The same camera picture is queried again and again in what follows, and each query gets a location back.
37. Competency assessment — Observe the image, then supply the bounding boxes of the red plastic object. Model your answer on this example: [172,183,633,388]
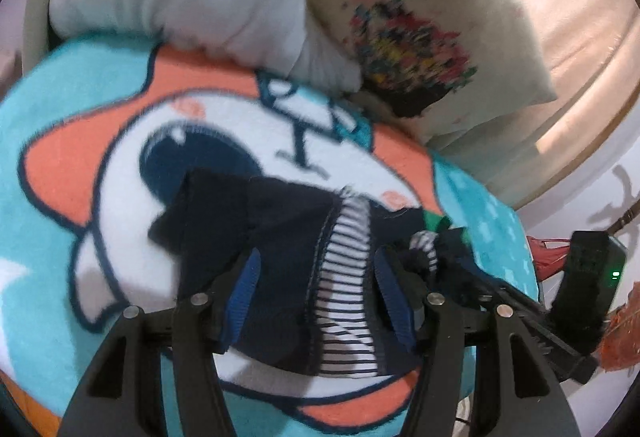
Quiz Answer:
[525,237,571,280]

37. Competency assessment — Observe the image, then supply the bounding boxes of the orange-red textured object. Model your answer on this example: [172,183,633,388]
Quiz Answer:
[597,282,640,373]

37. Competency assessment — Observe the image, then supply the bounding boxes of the brown stick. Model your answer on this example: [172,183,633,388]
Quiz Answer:
[602,209,640,235]

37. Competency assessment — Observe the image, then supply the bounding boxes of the turquoise printed star blanket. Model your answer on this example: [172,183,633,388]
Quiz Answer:
[0,32,543,437]

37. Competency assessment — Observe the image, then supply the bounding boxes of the cream printed cushion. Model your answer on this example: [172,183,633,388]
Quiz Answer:
[305,0,558,142]

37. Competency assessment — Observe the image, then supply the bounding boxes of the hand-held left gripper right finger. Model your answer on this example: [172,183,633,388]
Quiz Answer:
[372,244,583,437]

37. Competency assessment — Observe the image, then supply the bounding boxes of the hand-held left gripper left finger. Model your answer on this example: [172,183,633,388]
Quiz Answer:
[57,247,263,437]

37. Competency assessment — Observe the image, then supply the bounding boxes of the navy pants with striped lining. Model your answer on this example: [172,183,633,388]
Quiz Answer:
[147,167,451,378]

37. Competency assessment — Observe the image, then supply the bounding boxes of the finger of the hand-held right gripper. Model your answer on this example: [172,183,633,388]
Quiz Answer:
[427,227,506,308]

